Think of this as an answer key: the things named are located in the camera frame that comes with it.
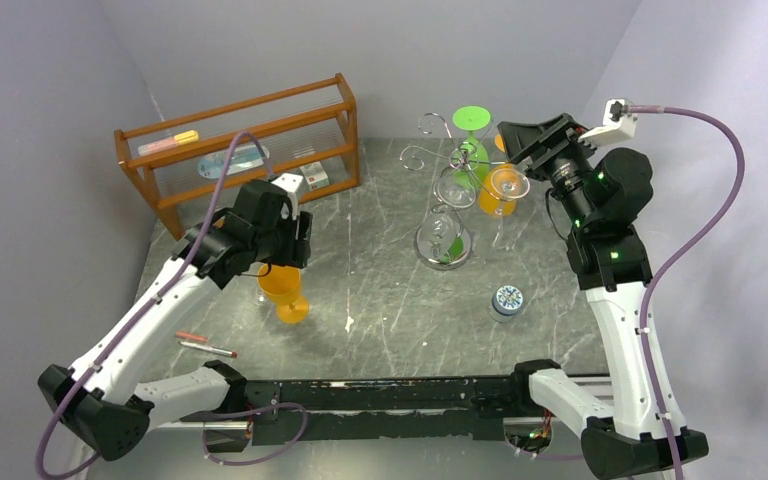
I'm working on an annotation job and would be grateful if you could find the clear plastic wine glass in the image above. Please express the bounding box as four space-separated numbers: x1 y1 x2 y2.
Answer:
490 164 531 247
249 282 269 307

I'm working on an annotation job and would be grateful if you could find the green plastic goblet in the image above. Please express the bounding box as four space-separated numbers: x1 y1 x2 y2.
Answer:
450 105 492 195

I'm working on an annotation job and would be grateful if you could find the orange plastic goblet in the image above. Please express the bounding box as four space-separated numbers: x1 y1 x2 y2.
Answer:
474 142 531 217
257 264 310 324

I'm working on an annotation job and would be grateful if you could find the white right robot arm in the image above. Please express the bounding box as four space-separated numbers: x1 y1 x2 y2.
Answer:
498 114 709 479

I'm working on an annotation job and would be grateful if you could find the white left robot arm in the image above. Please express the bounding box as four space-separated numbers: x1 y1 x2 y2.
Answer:
38 173 312 461

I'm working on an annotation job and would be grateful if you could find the orange wooden shelf rack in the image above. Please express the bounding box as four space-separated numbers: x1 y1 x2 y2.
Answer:
113 73 362 239

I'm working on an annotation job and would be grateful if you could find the chrome wine glass rack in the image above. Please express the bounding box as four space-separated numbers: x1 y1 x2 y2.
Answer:
413 105 531 271

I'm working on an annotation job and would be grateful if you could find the small white box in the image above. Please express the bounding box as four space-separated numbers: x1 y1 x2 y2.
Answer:
299 161 330 191

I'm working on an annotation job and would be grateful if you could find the yellow pink highlighter pen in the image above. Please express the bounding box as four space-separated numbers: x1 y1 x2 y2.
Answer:
137 130 200 156

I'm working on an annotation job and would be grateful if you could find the red grey marker pen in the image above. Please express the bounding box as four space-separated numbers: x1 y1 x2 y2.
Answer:
179 341 237 358

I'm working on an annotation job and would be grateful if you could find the small blue-lidded jar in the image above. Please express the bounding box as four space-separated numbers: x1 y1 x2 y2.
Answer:
490 285 524 323

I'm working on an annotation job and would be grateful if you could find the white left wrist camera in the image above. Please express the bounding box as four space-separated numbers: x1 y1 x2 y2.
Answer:
270 173 304 219

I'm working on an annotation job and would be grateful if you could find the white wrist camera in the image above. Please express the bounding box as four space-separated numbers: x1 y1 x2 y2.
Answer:
270 173 304 219
578 99 637 149

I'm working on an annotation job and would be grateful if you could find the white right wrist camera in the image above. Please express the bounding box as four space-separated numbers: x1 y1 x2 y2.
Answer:
578 99 637 149

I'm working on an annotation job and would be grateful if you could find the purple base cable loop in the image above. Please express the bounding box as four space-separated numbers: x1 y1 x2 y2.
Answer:
201 402 308 468

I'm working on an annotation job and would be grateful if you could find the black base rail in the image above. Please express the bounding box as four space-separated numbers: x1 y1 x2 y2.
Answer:
185 375 543 446

